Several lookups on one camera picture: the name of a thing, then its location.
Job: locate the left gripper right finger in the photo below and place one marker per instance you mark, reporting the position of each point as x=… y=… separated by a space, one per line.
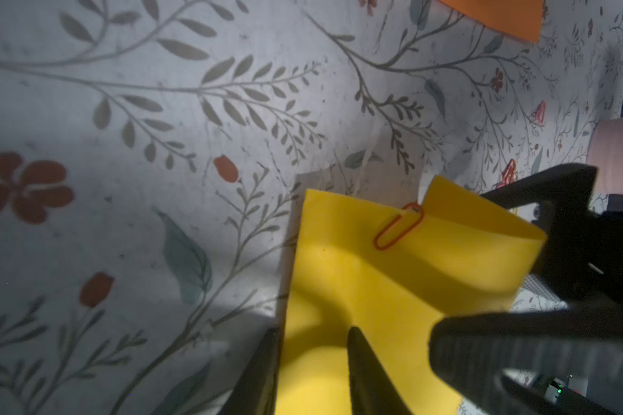
x=371 y=390

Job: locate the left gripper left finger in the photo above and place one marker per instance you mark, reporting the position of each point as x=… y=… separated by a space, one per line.
x=256 y=390

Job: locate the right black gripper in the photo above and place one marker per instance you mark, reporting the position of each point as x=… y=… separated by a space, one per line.
x=582 y=260

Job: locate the yellow paper sheet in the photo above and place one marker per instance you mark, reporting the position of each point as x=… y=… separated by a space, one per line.
x=468 y=256

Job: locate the orange-red paperclip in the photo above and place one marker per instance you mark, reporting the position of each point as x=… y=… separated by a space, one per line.
x=410 y=217

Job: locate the orange paper sheet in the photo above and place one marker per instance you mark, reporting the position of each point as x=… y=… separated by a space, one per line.
x=518 y=18

